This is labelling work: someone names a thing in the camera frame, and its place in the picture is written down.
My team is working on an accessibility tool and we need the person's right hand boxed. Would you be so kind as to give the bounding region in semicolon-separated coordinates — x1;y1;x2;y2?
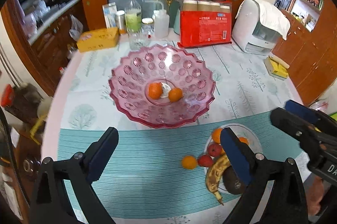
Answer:
306;176;324;216

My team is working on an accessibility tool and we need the white appliance with cloth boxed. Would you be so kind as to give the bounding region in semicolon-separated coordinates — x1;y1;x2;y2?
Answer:
232;0;291;56

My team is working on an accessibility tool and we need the white blue carton box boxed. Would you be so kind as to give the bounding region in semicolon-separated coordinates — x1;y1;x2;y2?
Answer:
102;2;117;28

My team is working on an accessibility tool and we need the clear glass fruit plate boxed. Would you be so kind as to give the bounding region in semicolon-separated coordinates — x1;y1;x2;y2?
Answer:
204;123;263;194

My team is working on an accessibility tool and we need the teal ceramic vase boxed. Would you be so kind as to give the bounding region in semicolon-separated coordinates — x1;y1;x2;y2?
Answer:
168;0;180;35

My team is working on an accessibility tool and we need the red paper cup package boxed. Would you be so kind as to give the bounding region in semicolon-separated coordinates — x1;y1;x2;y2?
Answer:
176;0;232;48

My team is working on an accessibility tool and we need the red lychee on plate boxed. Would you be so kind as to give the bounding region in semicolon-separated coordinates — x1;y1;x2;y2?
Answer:
207;142;224;157

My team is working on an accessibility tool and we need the clear drinking glass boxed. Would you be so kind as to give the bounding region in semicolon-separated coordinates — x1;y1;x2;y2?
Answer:
128;28;152;51

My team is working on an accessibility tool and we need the small jar yellow lid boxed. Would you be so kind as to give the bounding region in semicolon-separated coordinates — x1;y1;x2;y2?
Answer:
142;17;154;36

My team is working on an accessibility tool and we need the tree pattern tablecloth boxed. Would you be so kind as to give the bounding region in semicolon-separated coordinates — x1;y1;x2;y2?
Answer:
41;29;303;224

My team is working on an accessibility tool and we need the red lidded container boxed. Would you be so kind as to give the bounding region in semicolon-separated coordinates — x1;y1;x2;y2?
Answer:
1;84;15;107

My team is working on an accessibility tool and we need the small orange tangerine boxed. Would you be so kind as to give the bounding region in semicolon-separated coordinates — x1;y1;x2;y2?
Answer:
168;88;183;102

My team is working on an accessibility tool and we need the overripe banana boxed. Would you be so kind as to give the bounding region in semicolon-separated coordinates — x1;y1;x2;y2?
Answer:
205;154;231;205

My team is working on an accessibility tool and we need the glass bottle green label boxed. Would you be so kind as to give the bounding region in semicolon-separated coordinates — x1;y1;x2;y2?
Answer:
124;0;142;33

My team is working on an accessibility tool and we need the yellow tin box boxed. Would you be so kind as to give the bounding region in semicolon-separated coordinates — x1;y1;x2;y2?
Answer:
76;27;119;53

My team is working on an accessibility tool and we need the pink plastic fruit bowl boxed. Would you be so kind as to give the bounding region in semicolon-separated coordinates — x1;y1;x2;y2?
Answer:
108;44;216;129

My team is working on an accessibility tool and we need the dark avocado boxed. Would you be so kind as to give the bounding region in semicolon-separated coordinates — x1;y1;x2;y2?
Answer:
222;166;246;195

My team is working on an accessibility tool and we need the orange tangerine with stem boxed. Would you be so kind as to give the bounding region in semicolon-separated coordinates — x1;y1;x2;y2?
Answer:
148;82;163;100

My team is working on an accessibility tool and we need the white squeeze bottle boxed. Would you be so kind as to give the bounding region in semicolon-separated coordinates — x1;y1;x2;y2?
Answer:
154;9;170;39

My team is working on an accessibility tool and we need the silver metal can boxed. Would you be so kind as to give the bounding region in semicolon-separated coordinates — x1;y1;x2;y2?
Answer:
115;10;126;35

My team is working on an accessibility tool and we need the red lychee fruit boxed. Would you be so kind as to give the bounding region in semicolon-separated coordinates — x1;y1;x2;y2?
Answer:
197;154;213;168

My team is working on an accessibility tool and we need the yellow sponge pack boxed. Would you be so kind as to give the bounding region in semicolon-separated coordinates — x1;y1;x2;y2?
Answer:
263;56;289;80

